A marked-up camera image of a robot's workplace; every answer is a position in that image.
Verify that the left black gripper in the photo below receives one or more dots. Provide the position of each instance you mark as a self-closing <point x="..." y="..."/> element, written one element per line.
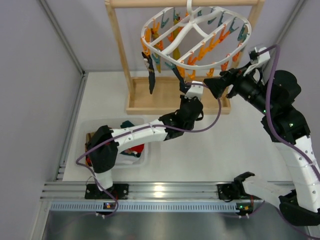
<point x="185" y="89"/>

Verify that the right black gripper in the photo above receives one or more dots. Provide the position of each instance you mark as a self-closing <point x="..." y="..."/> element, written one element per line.
<point x="230" y="81"/>

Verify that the dark patterned sock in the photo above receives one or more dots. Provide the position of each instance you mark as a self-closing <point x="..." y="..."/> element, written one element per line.
<point x="183" y="86"/>

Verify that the white clip hanger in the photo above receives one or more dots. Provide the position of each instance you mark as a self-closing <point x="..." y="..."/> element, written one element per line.
<point x="211" y="38"/>

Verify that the dark navy sock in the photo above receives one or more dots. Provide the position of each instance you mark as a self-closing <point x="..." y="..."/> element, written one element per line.
<point x="151" y="72"/>

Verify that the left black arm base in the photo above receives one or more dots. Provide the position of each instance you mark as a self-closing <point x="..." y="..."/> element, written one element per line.
<point x="119" y="191"/>

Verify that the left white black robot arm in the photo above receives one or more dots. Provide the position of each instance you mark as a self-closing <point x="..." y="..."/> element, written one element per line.
<point x="106" y="143"/>

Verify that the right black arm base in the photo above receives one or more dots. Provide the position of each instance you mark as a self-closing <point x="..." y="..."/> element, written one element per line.
<point x="231" y="191"/>

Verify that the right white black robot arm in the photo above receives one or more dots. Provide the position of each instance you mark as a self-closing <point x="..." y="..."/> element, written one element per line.
<point x="290" y="133"/>

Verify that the wooden hanger stand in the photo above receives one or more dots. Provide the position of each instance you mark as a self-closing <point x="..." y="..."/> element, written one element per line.
<point x="166" y="94"/>

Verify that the mustard yellow sock right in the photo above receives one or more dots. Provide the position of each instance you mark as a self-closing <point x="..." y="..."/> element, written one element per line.
<point x="176" y="53"/>

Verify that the mustard yellow sock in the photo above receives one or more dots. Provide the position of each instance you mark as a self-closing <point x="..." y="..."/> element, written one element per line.
<point x="154" y="36"/>
<point x="176" y="53"/>

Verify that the green christmas sock in bin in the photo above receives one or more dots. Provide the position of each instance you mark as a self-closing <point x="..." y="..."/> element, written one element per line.
<point x="128" y="126"/>

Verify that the translucent plastic bin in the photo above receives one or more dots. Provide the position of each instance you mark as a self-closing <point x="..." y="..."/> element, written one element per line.
<point x="124" y="160"/>

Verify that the mustard yellow sock left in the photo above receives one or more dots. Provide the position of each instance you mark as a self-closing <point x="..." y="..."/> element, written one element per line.
<point x="154" y="36"/>

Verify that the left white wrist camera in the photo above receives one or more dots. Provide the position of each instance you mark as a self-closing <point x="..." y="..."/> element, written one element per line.
<point x="196" y="90"/>

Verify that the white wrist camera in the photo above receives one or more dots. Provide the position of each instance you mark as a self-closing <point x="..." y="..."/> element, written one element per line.
<point x="259" y="55"/>
<point x="196" y="90"/>

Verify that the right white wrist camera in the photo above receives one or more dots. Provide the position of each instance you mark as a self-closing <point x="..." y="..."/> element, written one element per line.
<point x="259" y="55"/>

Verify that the aluminium rail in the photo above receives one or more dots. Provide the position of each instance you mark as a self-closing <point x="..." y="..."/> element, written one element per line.
<point x="137" y="190"/>

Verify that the perforated cable duct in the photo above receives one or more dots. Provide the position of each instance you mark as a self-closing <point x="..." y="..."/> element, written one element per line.
<point x="149" y="206"/>

